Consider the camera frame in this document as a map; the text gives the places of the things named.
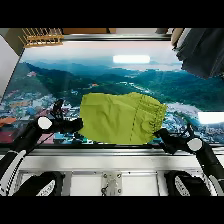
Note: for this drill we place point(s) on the yellow-green shorts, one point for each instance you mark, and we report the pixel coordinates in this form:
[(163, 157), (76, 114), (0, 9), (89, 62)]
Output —
[(121, 118)]

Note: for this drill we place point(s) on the heap of clothes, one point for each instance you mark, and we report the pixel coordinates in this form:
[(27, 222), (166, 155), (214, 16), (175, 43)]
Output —
[(201, 50)]

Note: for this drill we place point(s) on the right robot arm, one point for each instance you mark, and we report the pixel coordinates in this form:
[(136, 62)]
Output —
[(206, 156)]

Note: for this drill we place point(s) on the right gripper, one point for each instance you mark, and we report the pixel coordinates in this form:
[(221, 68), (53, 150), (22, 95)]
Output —
[(165, 138)]

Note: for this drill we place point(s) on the silver frame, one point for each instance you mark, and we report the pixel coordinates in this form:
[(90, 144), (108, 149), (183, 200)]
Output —
[(110, 166)]

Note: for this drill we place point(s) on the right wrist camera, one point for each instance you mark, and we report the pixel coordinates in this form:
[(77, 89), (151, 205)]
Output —
[(190, 130)]

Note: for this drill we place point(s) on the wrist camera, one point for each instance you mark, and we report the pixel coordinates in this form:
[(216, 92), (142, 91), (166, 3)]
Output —
[(57, 109), (190, 130)]

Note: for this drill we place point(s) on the wooden clothes hangers rack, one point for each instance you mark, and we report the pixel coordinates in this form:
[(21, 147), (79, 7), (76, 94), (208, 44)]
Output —
[(42, 36)]

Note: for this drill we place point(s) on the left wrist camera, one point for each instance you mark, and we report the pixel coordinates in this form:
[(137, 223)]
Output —
[(57, 109)]

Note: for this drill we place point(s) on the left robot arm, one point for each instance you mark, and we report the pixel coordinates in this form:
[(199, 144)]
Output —
[(20, 146)]

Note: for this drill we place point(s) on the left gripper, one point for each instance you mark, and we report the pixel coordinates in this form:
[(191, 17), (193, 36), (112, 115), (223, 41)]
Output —
[(71, 125)]

